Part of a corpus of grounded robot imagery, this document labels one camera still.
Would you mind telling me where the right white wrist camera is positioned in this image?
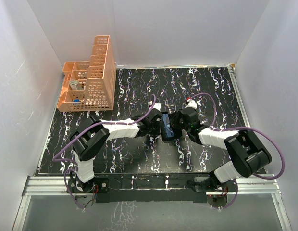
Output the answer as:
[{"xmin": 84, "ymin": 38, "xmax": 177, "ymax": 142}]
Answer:
[{"xmin": 185, "ymin": 98, "xmax": 198, "ymax": 109}]

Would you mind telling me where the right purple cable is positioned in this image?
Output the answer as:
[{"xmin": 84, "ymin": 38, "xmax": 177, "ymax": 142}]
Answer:
[{"xmin": 186, "ymin": 92, "xmax": 286, "ymax": 210}]

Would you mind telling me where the aluminium frame rail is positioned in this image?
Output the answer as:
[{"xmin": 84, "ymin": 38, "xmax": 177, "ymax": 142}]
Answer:
[{"xmin": 227, "ymin": 64, "xmax": 262, "ymax": 169}]

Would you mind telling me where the grey white small box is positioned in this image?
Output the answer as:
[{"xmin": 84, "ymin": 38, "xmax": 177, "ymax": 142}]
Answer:
[{"xmin": 69, "ymin": 80, "xmax": 83, "ymax": 91}]

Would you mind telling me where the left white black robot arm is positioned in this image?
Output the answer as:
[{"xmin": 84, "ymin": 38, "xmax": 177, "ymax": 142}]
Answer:
[{"xmin": 70, "ymin": 108, "xmax": 162, "ymax": 192}]

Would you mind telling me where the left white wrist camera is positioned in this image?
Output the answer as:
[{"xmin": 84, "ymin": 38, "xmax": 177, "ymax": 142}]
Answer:
[{"xmin": 148, "ymin": 101, "xmax": 162, "ymax": 111}]

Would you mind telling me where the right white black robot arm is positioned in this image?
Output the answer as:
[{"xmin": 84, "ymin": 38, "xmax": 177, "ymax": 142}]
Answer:
[{"xmin": 170, "ymin": 107, "xmax": 272, "ymax": 191}]

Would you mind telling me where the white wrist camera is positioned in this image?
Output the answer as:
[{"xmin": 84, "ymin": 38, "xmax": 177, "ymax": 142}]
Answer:
[
  {"xmin": 148, "ymin": 101, "xmax": 162, "ymax": 111},
  {"xmin": 185, "ymin": 98, "xmax": 198, "ymax": 109}
]

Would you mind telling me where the orange plastic desk organizer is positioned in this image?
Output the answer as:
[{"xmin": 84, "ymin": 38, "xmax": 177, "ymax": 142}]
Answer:
[{"xmin": 57, "ymin": 35, "xmax": 116, "ymax": 112}]

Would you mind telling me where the black sunglasses case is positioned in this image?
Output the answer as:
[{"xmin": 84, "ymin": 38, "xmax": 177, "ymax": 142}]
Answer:
[{"xmin": 160, "ymin": 112, "xmax": 182, "ymax": 142}]

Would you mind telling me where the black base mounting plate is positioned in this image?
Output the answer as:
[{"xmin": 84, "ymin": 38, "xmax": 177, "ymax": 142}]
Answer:
[{"xmin": 65, "ymin": 173, "xmax": 237, "ymax": 205}]

